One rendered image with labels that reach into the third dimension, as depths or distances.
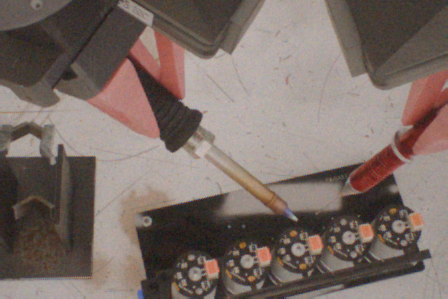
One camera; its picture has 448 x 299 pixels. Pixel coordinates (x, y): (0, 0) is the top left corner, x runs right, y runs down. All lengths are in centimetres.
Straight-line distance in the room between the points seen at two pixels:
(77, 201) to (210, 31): 28
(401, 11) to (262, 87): 36
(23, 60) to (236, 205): 23
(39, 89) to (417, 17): 16
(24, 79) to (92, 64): 3
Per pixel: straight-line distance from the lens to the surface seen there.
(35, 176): 55
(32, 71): 33
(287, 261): 47
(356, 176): 42
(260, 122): 56
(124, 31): 35
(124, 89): 36
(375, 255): 51
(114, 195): 55
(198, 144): 43
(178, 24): 29
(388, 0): 22
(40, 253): 54
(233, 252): 47
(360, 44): 24
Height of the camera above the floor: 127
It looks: 68 degrees down
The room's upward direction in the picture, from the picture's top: 9 degrees clockwise
